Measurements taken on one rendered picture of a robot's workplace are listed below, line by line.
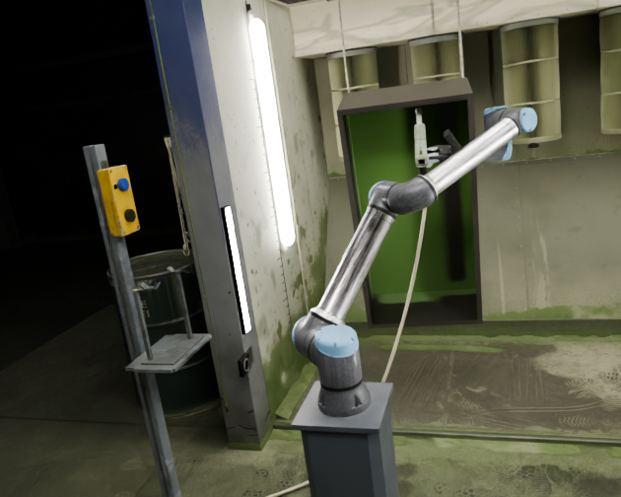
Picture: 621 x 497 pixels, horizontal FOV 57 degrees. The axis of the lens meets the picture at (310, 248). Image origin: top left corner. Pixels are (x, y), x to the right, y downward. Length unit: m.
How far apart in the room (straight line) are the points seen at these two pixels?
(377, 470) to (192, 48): 1.84
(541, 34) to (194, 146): 2.20
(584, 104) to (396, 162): 1.60
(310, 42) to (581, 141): 1.91
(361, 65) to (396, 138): 1.00
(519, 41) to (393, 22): 0.76
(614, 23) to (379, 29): 1.35
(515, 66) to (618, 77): 0.58
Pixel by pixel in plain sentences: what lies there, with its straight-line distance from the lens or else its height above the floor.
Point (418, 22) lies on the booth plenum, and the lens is 3.81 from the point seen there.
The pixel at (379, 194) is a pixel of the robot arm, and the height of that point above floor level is 1.32.
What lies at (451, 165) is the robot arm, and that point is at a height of 1.40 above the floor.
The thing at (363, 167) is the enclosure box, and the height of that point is 1.31.
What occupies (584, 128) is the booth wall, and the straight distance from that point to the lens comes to 4.27.
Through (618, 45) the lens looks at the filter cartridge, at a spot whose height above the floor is 1.76.
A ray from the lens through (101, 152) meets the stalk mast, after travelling 2.33.
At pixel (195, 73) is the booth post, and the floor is 1.87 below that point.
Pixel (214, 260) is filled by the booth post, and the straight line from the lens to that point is 2.74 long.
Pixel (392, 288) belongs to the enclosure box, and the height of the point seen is 0.56.
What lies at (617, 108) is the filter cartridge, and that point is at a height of 1.41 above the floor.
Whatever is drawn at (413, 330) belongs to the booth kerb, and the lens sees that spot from 3.99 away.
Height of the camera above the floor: 1.70
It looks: 14 degrees down
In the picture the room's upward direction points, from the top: 8 degrees counter-clockwise
